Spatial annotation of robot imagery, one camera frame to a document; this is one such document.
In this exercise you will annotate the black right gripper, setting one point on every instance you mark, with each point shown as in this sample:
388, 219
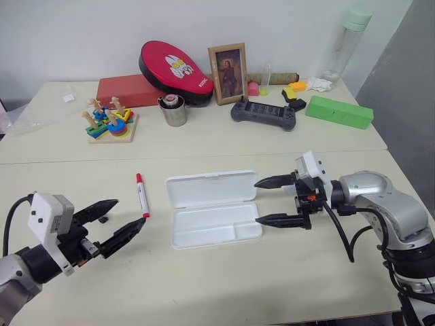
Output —
307, 197

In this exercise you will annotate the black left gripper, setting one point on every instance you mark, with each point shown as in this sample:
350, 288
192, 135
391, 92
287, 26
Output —
76, 242

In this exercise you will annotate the small black object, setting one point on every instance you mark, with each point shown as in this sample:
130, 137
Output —
103, 220

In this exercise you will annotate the red white marker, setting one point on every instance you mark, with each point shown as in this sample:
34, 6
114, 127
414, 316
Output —
142, 198

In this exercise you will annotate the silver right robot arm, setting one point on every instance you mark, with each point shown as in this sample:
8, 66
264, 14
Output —
368, 185

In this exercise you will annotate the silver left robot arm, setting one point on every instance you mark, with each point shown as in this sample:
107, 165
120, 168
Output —
13, 273

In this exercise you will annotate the white plastic pencil case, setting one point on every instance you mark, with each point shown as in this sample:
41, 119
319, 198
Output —
210, 210

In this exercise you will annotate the grey handheld game console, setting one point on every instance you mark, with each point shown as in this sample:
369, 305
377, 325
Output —
261, 113

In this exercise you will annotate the colourful wooden stacking toy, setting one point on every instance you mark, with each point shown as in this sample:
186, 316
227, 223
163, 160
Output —
113, 127

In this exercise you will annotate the small black box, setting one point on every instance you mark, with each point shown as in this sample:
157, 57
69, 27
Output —
298, 104

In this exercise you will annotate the green rectangular block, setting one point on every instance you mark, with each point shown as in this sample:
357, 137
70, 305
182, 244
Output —
340, 112

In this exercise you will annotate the yellow black sponge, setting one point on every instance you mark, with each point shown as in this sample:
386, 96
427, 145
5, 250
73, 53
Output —
289, 93

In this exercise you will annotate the clear tube with yellow base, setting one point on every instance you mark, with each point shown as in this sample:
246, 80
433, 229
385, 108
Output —
264, 90

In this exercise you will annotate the small pink object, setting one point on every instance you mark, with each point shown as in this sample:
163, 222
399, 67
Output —
253, 89

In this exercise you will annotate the orange block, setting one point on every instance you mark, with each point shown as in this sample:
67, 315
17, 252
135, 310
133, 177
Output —
298, 86

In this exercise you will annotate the brown rolled mat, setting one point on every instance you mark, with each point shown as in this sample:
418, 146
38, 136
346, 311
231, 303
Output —
282, 77

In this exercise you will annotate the steel cup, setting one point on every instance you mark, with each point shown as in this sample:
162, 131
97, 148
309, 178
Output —
175, 115

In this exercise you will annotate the clear plastic bag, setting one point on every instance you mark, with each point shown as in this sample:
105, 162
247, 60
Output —
40, 115

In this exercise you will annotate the red rectangular block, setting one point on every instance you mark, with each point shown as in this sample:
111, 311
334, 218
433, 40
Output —
125, 90

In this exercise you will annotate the red black punching pad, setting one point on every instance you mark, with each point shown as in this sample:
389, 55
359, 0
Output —
173, 68

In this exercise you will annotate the clear bottle with green lid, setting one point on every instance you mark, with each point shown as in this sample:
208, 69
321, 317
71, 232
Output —
348, 44

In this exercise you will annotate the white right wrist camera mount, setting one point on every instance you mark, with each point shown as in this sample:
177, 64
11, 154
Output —
314, 164

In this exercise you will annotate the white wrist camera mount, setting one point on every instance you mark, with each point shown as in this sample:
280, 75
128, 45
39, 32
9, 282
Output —
314, 164
42, 214

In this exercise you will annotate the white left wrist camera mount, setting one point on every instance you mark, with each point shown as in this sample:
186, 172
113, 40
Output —
42, 214

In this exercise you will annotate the wooden picture frame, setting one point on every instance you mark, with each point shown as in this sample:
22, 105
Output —
229, 73

